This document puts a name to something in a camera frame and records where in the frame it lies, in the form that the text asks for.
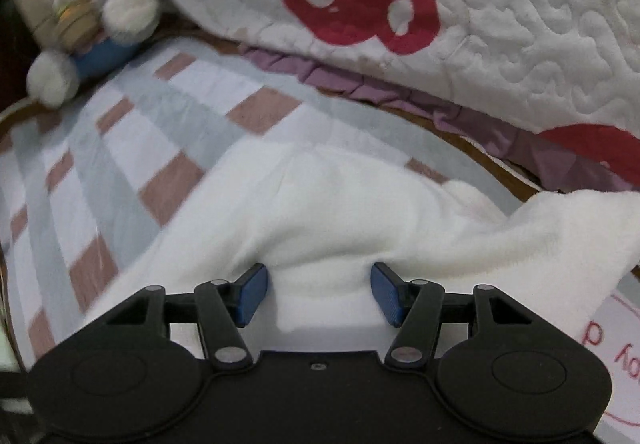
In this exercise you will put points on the grey brown checked blanket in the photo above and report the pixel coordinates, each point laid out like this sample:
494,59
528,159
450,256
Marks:
150,124

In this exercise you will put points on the white quilt with red bears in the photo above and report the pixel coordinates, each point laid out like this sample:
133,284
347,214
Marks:
500,24

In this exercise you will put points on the beige pad with brown trim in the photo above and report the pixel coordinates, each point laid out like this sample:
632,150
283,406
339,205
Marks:
515,177

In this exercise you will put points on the white fleece garment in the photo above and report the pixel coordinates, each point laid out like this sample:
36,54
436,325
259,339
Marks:
325,214

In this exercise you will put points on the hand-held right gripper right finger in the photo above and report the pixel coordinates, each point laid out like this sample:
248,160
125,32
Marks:
387,296

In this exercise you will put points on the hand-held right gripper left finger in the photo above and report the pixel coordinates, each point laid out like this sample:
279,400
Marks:
250,296

